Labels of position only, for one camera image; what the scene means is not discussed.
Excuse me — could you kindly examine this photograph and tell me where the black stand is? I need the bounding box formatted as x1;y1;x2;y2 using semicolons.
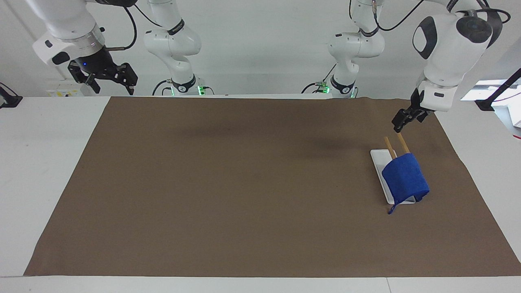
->
0;83;23;109
475;68;521;112

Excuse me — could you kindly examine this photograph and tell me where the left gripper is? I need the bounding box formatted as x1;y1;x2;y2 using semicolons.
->
392;87;432;133

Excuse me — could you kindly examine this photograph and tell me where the blue towel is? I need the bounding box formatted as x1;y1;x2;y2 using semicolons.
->
381;153;430;215

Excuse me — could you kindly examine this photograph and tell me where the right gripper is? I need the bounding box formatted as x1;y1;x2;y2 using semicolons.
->
68;46;138;96

